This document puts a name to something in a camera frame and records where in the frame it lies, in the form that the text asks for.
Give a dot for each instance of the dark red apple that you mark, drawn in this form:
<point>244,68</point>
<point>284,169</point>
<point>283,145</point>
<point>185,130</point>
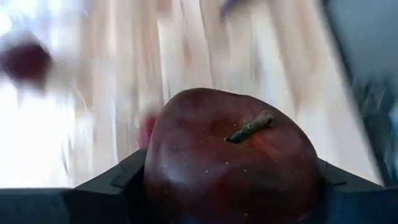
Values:
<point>26,63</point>
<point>217,174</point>

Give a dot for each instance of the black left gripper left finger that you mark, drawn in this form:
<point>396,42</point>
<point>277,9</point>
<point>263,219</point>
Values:
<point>62,205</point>

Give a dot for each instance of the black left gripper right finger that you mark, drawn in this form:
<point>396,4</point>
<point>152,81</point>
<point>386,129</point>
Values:
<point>357,205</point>

